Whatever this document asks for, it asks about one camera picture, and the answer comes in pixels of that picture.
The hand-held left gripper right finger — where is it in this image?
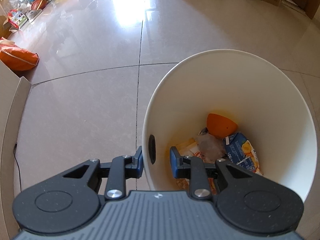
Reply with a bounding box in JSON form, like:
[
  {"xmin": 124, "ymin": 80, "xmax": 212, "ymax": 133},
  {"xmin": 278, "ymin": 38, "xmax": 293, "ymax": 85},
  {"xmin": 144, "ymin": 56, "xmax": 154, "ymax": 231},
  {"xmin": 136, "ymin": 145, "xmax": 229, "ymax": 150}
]
[{"xmin": 169, "ymin": 146, "xmax": 260, "ymax": 200}]

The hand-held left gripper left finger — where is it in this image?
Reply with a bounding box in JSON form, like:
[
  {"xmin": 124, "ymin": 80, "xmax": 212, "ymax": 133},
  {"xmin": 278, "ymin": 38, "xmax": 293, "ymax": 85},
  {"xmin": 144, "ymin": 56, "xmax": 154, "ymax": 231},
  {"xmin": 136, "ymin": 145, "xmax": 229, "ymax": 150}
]
[{"xmin": 61, "ymin": 145, "xmax": 144, "ymax": 201}]

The orange bowl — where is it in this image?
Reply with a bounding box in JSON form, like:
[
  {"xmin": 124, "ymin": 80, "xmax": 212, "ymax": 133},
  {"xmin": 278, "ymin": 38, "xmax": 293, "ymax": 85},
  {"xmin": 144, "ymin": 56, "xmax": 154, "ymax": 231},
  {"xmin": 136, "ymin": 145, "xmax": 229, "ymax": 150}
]
[{"xmin": 206, "ymin": 113, "xmax": 237, "ymax": 138}]

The blue juice carton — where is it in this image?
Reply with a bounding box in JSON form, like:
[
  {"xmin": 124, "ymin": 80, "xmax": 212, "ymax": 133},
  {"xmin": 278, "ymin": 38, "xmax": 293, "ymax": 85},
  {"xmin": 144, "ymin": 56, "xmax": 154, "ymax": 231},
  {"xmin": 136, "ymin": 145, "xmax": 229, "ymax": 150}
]
[{"xmin": 222, "ymin": 132, "xmax": 263, "ymax": 176}]

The white trash bin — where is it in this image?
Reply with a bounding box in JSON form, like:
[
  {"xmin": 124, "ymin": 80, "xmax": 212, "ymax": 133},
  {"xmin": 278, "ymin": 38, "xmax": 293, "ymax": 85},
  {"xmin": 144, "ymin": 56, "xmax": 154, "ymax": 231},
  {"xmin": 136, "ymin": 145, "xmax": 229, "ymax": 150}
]
[{"xmin": 142, "ymin": 49, "xmax": 316, "ymax": 203}]

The white cardboard panel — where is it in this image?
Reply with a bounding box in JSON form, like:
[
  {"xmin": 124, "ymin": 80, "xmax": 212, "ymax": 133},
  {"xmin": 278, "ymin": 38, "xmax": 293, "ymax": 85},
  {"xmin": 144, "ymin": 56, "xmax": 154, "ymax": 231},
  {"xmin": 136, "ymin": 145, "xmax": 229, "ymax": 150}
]
[{"xmin": 0, "ymin": 61, "xmax": 32, "ymax": 240}]

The orange bag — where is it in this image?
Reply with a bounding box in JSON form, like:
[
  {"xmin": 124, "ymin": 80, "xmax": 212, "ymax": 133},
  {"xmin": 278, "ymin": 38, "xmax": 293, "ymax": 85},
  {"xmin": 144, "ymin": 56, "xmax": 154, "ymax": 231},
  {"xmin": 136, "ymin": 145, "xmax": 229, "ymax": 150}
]
[{"xmin": 0, "ymin": 37, "xmax": 40, "ymax": 72}]

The grey slipper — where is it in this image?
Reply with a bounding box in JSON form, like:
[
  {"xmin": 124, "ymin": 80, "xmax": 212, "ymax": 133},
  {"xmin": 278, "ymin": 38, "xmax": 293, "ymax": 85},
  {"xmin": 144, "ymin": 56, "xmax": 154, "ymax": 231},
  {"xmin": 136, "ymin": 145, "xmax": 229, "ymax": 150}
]
[{"xmin": 26, "ymin": 9, "xmax": 43, "ymax": 22}]

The basketball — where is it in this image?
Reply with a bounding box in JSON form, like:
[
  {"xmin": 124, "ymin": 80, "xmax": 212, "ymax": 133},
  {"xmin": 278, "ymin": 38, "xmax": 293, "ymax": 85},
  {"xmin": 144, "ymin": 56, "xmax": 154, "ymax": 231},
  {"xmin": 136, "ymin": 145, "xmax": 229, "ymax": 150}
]
[{"xmin": 31, "ymin": 0, "xmax": 47, "ymax": 11}]

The colourful printed box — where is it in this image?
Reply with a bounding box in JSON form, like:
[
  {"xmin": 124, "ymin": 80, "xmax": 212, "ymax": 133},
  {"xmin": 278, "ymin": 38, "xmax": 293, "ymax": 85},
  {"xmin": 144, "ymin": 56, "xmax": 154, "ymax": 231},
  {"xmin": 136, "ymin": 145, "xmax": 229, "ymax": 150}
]
[{"xmin": 7, "ymin": 9, "xmax": 27, "ymax": 28}]

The wooden cabinet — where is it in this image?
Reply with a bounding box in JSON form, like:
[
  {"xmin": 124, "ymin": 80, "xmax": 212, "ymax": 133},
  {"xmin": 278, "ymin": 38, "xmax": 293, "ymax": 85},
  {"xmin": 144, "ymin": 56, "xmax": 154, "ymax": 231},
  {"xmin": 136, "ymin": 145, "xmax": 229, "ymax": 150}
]
[{"xmin": 0, "ymin": 0, "xmax": 13, "ymax": 39}]

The black cable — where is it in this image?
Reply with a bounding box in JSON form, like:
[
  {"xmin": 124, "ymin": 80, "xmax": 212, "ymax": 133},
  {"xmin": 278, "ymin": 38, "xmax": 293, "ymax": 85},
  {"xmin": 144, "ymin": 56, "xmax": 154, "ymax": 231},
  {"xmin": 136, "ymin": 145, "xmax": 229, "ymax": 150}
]
[{"xmin": 13, "ymin": 143, "xmax": 22, "ymax": 190}]

